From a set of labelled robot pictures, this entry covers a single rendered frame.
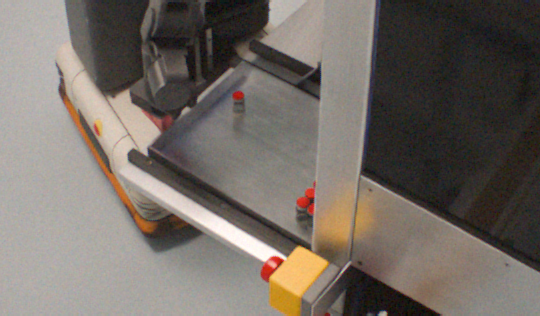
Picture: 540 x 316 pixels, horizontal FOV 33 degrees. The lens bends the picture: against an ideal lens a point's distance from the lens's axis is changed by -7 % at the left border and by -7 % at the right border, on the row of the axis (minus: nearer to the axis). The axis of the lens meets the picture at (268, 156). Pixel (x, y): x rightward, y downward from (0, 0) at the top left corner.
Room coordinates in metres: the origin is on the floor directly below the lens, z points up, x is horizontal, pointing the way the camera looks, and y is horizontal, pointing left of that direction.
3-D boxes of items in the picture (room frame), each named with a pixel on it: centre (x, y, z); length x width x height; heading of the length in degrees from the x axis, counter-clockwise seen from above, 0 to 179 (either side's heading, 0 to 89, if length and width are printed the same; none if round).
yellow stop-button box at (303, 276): (0.75, -0.05, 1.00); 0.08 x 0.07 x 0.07; 54
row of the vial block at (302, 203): (1.02, -0.10, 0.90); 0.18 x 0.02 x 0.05; 143
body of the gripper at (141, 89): (1.14, 0.17, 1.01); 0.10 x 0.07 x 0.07; 54
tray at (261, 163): (1.09, -0.01, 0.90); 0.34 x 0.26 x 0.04; 53
